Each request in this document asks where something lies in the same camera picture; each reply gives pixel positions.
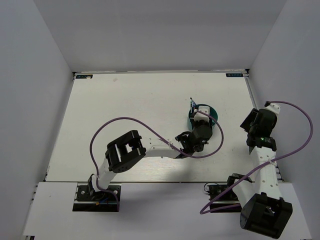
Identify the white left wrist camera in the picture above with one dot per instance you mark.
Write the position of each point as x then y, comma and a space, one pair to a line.
201, 113

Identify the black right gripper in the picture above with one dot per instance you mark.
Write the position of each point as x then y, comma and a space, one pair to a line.
245, 124

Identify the green cap slim pen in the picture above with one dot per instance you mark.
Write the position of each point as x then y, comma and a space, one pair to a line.
194, 106

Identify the blue ballpoint pen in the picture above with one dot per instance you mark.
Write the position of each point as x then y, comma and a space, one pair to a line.
190, 102

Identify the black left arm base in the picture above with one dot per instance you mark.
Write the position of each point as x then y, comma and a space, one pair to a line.
87, 200

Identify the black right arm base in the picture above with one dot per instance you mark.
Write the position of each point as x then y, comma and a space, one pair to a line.
213, 189

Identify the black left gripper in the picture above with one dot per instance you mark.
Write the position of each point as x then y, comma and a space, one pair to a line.
202, 122

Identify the left corner label sticker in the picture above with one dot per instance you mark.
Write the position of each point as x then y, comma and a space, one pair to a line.
84, 76

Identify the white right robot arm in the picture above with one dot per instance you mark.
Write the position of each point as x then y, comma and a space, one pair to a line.
263, 209

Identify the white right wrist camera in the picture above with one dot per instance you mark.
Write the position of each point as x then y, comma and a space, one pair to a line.
273, 107

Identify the teal round desk organizer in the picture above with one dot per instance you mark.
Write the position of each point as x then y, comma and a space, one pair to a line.
190, 121

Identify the right corner label sticker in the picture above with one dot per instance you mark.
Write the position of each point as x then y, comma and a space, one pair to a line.
234, 75

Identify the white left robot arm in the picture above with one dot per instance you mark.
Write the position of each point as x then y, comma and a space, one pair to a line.
127, 150

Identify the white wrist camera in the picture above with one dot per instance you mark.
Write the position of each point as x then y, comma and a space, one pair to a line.
273, 107
201, 113

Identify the corner label sticker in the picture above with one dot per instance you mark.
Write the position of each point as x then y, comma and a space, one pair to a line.
234, 75
84, 76

